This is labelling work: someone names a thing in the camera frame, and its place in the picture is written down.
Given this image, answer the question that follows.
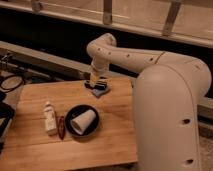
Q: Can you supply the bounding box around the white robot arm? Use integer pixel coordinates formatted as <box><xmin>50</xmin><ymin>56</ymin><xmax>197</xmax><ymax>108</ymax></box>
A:
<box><xmin>87</xmin><ymin>33</ymin><xmax>212</xmax><ymax>171</ymax></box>

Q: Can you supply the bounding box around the black rectangular block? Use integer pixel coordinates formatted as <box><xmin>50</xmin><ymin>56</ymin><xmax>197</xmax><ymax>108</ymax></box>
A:
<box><xmin>84</xmin><ymin>80</ymin><xmax>107</xmax><ymax>90</ymax></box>

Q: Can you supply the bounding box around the black equipment at left edge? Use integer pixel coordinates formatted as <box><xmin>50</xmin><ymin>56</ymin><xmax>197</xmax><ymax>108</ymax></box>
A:
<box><xmin>0</xmin><ymin>90</ymin><xmax>15</xmax><ymax>153</ymax></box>

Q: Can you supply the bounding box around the white paper cup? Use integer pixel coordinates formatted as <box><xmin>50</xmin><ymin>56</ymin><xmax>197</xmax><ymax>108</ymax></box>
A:
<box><xmin>71</xmin><ymin>110</ymin><xmax>96</xmax><ymax>135</ymax></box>

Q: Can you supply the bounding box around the black round ring object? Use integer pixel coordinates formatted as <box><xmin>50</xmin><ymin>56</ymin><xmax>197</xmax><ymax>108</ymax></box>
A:
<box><xmin>0</xmin><ymin>75</ymin><xmax>25</xmax><ymax>92</ymax></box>

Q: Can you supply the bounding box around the wooden cutting board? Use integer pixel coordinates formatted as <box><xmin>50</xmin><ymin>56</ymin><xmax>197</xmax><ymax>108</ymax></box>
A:
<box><xmin>0</xmin><ymin>78</ymin><xmax>136</xmax><ymax>171</ymax></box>

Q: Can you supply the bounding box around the metal window rail frame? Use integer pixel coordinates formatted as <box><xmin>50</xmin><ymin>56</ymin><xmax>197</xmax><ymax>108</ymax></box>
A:
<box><xmin>0</xmin><ymin>0</ymin><xmax>213</xmax><ymax>48</ymax></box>

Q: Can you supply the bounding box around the black round plate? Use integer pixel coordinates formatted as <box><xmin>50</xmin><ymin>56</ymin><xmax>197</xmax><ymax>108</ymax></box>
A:
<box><xmin>65</xmin><ymin>104</ymin><xmax>100</xmax><ymax>137</ymax></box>

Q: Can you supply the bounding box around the white plastic bottle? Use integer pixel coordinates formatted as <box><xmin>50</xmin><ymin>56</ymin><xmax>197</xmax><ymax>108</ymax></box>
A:
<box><xmin>43</xmin><ymin>101</ymin><xmax>57</xmax><ymax>136</ymax></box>

